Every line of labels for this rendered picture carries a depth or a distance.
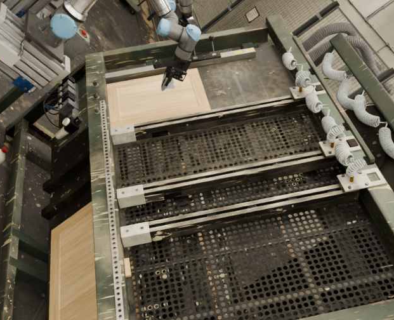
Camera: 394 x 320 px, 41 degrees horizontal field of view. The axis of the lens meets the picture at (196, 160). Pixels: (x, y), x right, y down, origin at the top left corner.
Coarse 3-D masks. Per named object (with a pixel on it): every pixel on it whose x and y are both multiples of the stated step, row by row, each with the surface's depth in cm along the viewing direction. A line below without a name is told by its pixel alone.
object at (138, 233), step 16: (368, 160) 222; (352, 176) 226; (304, 192) 234; (320, 192) 235; (336, 192) 232; (352, 192) 233; (224, 208) 231; (240, 208) 232; (256, 208) 230; (272, 208) 230; (288, 208) 232; (304, 208) 234; (144, 224) 229; (160, 224) 229; (176, 224) 227; (192, 224) 227; (208, 224) 229; (224, 224) 231; (128, 240) 227; (144, 240) 228
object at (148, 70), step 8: (248, 48) 330; (224, 56) 326; (232, 56) 327; (240, 56) 328; (248, 56) 329; (192, 64) 325; (200, 64) 326; (208, 64) 327; (112, 72) 324; (120, 72) 323; (128, 72) 322; (136, 72) 322; (144, 72) 323; (152, 72) 324; (160, 72) 325; (112, 80) 322; (120, 80) 323
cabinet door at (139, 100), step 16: (144, 80) 319; (160, 80) 317; (176, 80) 316; (192, 80) 314; (112, 96) 310; (128, 96) 309; (144, 96) 307; (160, 96) 306; (176, 96) 304; (192, 96) 303; (112, 112) 298; (128, 112) 297; (144, 112) 296; (160, 112) 295; (176, 112) 293; (192, 112) 291
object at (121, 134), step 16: (288, 96) 286; (304, 96) 279; (208, 112) 282; (224, 112) 280; (240, 112) 281; (256, 112) 283; (272, 112) 285; (112, 128) 279; (128, 128) 278; (144, 128) 277; (160, 128) 278; (176, 128) 280; (192, 128) 282
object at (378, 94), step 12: (336, 36) 364; (336, 48) 358; (348, 48) 351; (348, 60) 345; (360, 60) 338; (360, 72) 333; (360, 84) 329; (372, 84) 321; (372, 96) 316; (384, 96) 311; (384, 108) 306; (240, 132) 404; (228, 144) 410; (216, 156) 415; (336, 168) 306; (252, 192) 310; (180, 288) 274
